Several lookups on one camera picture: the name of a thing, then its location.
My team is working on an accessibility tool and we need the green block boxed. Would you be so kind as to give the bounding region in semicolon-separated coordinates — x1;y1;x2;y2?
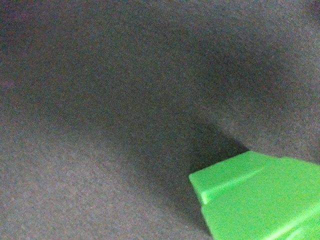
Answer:
189;151;320;240

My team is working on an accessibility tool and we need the black tablecloth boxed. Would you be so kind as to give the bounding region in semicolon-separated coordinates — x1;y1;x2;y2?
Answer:
0;0;320;240

